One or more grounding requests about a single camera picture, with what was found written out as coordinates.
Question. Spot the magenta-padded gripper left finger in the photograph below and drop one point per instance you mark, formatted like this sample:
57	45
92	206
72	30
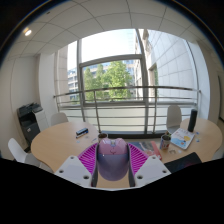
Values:
87	158

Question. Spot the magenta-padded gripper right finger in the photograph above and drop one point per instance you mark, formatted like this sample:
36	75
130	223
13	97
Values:
137	158

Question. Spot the pink and lilac computer mouse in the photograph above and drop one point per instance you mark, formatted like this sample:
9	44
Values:
112	161

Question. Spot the small dark blue box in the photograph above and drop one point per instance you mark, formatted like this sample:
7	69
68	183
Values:
82	132

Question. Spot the printed cup with plant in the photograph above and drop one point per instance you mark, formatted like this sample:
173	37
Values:
165	142

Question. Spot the light blue booklet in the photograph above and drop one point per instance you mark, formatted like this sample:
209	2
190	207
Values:
182	138

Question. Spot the metal balcony railing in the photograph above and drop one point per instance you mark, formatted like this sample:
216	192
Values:
155	110

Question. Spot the black cylindrical speaker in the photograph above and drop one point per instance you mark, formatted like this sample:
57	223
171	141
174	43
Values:
192	120

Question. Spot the black office printer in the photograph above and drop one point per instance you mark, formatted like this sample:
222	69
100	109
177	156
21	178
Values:
28	121

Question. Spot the white chair with wooden legs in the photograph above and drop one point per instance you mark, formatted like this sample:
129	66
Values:
18	150

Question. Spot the green tree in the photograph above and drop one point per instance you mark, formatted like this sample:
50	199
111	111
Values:
113	78

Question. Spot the round ceiling light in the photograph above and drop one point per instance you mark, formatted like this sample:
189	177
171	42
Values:
27	32

